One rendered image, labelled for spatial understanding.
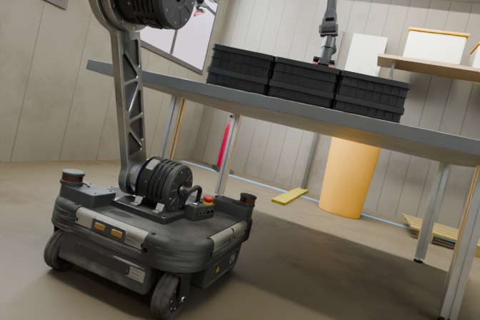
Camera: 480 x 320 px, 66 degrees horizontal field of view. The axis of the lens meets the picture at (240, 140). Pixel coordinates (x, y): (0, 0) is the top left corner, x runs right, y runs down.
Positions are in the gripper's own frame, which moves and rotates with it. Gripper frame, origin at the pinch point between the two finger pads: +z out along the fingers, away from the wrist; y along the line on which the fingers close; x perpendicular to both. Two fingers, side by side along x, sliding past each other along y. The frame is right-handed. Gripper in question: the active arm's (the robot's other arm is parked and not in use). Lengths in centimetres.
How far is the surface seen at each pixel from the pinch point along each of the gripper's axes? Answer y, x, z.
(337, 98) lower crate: -9.9, 8.2, 8.2
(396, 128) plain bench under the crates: -26, 64, 22
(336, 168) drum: -32, -172, 41
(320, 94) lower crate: -2.3, 8.4, 8.4
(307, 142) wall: 0, -270, 22
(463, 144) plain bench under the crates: -43, 66, 22
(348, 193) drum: -48, -169, 60
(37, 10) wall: 183, -30, -10
